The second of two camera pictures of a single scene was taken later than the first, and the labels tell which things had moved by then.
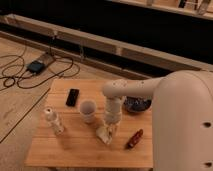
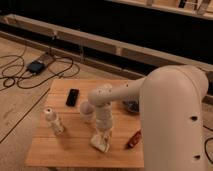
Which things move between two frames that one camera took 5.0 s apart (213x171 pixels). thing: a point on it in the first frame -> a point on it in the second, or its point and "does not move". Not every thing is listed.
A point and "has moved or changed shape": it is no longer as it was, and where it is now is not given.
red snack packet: [134, 140] does not move
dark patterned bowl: [137, 103] does not move
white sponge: [104, 133] has moved or changed shape
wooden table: [66, 131] does not move
